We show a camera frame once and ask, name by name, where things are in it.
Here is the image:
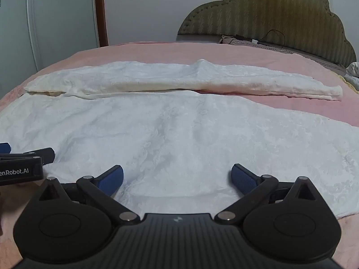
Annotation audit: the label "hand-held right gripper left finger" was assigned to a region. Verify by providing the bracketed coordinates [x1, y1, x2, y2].
[39, 164, 141, 225]

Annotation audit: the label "white wardrobe with flower decals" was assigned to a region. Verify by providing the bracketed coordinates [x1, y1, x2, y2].
[0, 0, 101, 91]

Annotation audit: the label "white pants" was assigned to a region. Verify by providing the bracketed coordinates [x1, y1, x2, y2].
[0, 59, 359, 221]

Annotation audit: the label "pink blanket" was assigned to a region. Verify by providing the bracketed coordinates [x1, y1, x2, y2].
[0, 41, 359, 269]

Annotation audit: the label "brown pillow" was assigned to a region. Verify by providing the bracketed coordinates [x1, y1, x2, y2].
[219, 35, 348, 71]

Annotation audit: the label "brown wooden door frame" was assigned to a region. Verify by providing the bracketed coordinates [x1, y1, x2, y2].
[94, 0, 109, 48]

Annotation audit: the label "yellow and white cloth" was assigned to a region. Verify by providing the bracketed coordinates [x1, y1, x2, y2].
[343, 61, 359, 93]

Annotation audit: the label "black cable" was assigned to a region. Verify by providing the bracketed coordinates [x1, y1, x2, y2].
[235, 29, 287, 50]

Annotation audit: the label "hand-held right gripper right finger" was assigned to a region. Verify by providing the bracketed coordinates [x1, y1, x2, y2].
[214, 163, 319, 225]

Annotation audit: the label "olive padded headboard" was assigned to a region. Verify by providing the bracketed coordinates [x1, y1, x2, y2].
[176, 0, 357, 68]

